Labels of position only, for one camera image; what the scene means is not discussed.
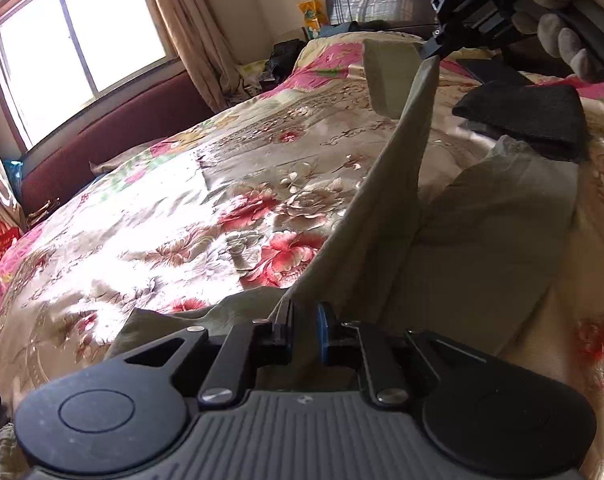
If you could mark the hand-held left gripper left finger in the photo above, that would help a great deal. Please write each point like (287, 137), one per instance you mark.
(285, 336)

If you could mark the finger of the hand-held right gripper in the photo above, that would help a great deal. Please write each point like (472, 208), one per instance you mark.
(444, 42)

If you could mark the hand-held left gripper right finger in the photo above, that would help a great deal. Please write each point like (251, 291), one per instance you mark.
(325, 334)

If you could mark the olive green pants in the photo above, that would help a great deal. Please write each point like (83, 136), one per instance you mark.
(481, 240)

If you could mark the black folded pants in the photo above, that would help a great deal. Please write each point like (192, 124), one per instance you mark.
(526, 117)

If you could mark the person's right hand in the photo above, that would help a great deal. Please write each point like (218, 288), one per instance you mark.
(556, 35)

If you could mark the dark folded cloth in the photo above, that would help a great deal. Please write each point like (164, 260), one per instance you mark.
(491, 72)

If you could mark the dark blue cloth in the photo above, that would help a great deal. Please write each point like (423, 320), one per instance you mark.
(352, 28)

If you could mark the yellow box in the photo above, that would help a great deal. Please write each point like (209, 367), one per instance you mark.
(312, 17)

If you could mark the floral satin bedspread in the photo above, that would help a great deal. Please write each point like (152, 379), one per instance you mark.
(192, 210)

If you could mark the black clothes pile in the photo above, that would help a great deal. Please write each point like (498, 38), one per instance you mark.
(284, 57)

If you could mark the pale yellow cloth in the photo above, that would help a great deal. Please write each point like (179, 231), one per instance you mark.
(252, 71)

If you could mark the maroon sofa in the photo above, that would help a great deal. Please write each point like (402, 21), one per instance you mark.
(127, 125)

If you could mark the brown handbag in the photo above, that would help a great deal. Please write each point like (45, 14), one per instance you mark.
(42, 212)

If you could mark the red shopping bag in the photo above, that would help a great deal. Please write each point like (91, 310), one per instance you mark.
(2, 242)

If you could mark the blue plastic bag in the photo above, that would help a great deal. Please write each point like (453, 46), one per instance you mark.
(13, 177)

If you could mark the window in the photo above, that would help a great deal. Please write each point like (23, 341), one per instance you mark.
(77, 45)

